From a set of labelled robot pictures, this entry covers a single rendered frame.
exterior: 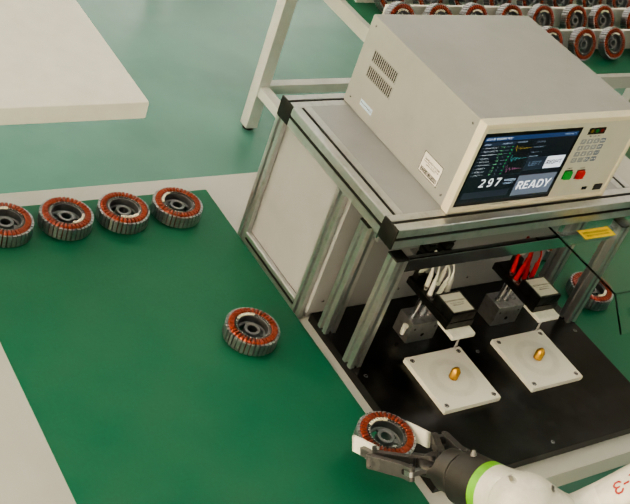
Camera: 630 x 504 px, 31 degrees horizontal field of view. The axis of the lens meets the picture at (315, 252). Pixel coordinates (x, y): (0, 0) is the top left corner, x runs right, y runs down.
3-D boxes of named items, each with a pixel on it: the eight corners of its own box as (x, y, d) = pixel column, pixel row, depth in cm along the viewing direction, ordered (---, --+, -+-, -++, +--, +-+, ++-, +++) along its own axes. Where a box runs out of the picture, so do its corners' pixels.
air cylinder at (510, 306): (514, 321, 252) (524, 303, 248) (490, 326, 247) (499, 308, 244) (501, 306, 255) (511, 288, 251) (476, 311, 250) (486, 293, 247)
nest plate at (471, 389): (499, 401, 229) (501, 396, 228) (443, 415, 220) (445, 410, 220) (457, 350, 238) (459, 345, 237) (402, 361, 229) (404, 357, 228)
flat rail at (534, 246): (615, 239, 245) (622, 228, 243) (393, 273, 210) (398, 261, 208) (612, 235, 245) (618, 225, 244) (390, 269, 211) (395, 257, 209)
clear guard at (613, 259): (698, 317, 231) (713, 296, 228) (620, 335, 218) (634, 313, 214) (597, 219, 250) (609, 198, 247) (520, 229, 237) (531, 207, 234)
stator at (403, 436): (422, 460, 204) (429, 447, 202) (374, 475, 197) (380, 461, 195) (388, 417, 210) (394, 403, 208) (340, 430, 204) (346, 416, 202)
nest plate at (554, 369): (580, 380, 242) (583, 376, 242) (531, 392, 234) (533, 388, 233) (538, 332, 251) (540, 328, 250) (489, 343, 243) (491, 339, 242)
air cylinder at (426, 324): (432, 338, 238) (441, 319, 235) (405, 344, 234) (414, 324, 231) (419, 322, 241) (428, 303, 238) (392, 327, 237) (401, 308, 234)
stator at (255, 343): (286, 351, 224) (291, 338, 222) (239, 363, 217) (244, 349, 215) (257, 314, 230) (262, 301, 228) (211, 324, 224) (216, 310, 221)
